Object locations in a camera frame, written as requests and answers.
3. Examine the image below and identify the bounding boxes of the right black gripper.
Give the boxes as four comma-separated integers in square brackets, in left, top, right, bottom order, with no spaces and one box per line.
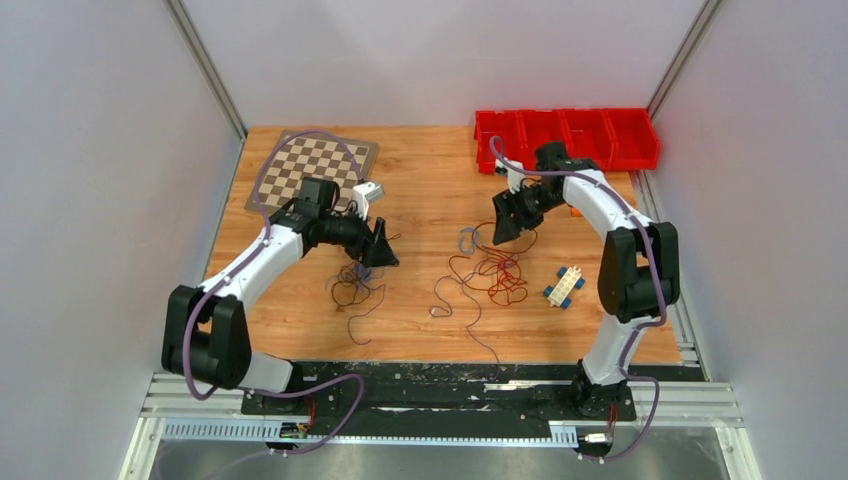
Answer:
[492,184,563,246]

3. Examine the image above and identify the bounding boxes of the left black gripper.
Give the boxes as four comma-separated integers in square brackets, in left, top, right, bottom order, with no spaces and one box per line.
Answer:
[319,202,399,269]

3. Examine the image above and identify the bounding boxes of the brown wire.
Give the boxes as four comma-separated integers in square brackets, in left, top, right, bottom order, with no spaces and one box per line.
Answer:
[324,233,403,347]

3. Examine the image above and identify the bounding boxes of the purple wire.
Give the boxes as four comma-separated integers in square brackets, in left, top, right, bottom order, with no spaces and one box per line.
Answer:
[427,271,502,364]

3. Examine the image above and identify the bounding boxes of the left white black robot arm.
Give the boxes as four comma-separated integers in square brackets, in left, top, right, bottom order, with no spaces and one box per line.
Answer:
[161,177,399,414]

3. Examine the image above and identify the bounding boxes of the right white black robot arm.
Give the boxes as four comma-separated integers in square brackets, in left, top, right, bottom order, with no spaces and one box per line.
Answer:
[489,136,680,418]

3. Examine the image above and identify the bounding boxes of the red bin far left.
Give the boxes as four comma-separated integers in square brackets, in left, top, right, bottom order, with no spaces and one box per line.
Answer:
[474,110,526,174]

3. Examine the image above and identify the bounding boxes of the red bin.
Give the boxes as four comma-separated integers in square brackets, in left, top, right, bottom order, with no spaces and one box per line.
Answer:
[518,110,570,170]
[605,108,660,171]
[474,110,526,174]
[562,109,616,171]

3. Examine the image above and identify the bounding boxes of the white blue toy block car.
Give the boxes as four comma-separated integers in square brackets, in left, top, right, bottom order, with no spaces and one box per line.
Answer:
[543,266,585,309]

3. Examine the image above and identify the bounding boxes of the wooden chessboard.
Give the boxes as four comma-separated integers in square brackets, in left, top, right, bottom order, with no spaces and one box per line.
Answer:
[245,133,385,214]

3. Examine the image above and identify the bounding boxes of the red bin far right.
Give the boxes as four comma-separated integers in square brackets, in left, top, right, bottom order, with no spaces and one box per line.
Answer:
[605,108,660,171]

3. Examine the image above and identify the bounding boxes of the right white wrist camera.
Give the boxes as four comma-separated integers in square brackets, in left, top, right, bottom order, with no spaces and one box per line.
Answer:
[494,158,525,193]

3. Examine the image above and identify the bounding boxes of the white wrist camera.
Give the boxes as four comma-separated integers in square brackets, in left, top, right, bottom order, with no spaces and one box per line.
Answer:
[494,158,525,193]
[351,181,385,220]

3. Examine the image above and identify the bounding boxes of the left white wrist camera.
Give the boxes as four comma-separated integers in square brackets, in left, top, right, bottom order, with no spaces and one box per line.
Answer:
[351,181,385,220]

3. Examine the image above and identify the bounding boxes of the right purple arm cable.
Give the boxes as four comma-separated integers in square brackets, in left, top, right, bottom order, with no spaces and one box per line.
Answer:
[488,135,669,463]

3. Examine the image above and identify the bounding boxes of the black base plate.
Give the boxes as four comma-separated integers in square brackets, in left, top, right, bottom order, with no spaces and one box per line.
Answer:
[177,358,706,439]

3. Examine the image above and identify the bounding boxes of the aluminium frame rail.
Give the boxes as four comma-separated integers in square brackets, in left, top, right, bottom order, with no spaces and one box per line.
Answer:
[119,372,763,480]

